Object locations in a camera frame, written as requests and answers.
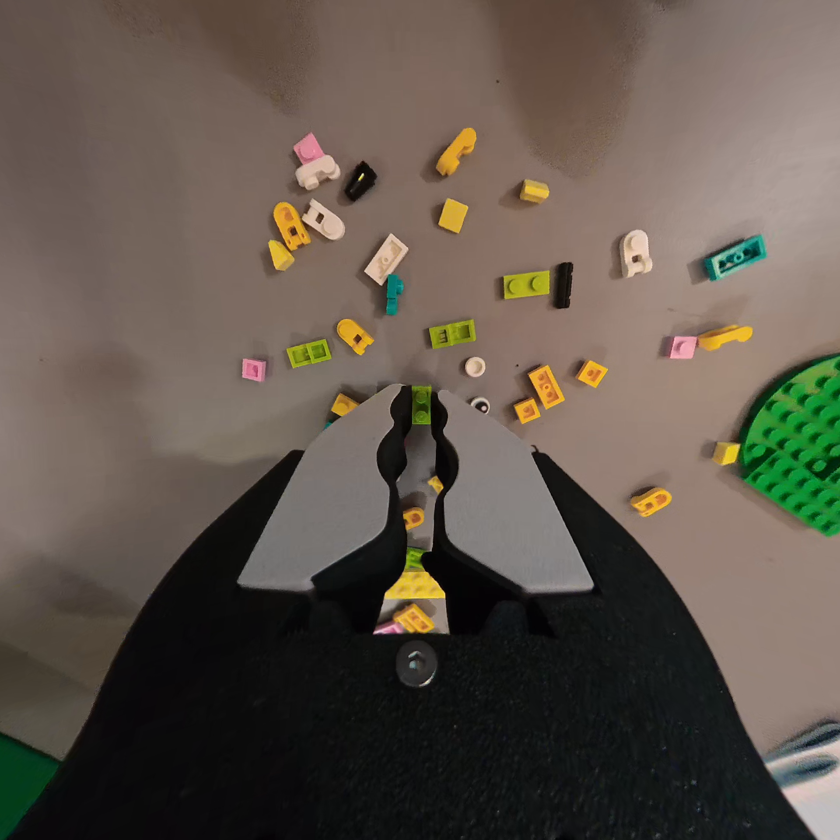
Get green lego baseplate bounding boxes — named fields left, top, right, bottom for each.
left=739, top=354, right=840, bottom=538

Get teal lego plate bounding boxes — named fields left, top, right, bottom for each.
left=703, top=234, right=767, bottom=282

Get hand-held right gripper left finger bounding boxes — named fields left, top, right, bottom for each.
left=236, top=384, right=411, bottom=634

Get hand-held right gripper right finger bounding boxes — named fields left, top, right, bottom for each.
left=422, top=389, right=596, bottom=635

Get clear plastic bag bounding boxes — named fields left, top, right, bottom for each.
left=763, top=721, right=840, bottom=824

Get scattered small lego pieces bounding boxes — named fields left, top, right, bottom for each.
left=241, top=126, right=754, bottom=636

